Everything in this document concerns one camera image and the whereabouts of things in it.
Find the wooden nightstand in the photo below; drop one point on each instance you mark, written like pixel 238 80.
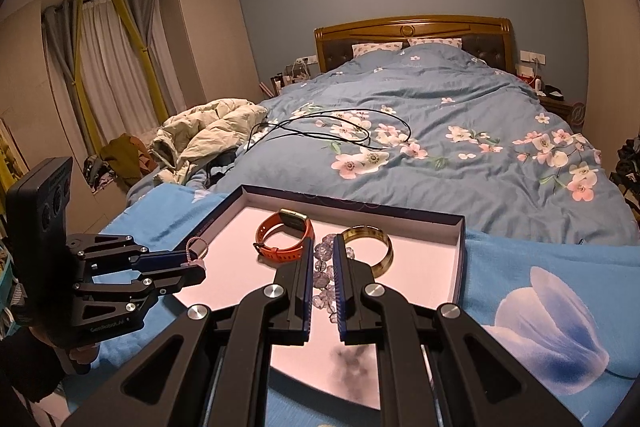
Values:
pixel 557 107

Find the patterned clothes pile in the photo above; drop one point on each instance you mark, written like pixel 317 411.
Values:
pixel 97 172

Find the white wall switch panel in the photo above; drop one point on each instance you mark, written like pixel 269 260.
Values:
pixel 532 56
pixel 306 60

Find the dark blue box lid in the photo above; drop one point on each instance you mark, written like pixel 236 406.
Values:
pixel 230 257

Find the orange smartwatch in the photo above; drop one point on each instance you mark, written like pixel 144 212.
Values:
pixel 287 255

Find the person's left forearm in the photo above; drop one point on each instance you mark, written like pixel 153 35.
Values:
pixel 30 372

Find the wooden bed headboard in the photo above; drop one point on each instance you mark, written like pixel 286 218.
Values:
pixel 415 29

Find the white sheer curtain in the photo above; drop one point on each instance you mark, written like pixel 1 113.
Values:
pixel 110 67

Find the yellow framed painting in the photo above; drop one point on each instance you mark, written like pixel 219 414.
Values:
pixel 12 152

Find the bedside clutter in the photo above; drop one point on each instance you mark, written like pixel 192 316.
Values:
pixel 287 79

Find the olive green garment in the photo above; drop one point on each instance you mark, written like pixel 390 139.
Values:
pixel 122 157

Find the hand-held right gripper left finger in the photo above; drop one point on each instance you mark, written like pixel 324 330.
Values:
pixel 305 287

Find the blue flower print blanket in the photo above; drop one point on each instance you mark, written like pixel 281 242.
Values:
pixel 500 267

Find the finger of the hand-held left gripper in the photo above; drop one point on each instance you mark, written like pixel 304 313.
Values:
pixel 160 259
pixel 175 281

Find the blue floral duvet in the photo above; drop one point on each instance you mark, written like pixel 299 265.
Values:
pixel 425 107

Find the floral pillow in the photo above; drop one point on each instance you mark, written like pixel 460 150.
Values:
pixel 375 49
pixel 435 42

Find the dark blue garment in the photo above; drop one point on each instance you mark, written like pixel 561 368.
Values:
pixel 220 167

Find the cream down jacket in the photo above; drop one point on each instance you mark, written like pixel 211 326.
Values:
pixel 210 132

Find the pink star pendant charm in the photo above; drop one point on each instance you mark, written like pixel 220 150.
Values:
pixel 199 263

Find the amber bangle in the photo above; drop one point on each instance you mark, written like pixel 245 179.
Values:
pixel 388 252

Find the person's left hand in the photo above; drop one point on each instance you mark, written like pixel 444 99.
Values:
pixel 82 357

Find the grey and yellow curtain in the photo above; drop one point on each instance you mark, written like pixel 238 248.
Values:
pixel 62 57
pixel 145 37

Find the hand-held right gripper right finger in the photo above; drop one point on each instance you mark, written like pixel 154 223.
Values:
pixel 340 287

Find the dark clothing heap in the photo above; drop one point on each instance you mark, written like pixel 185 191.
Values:
pixel 627 177

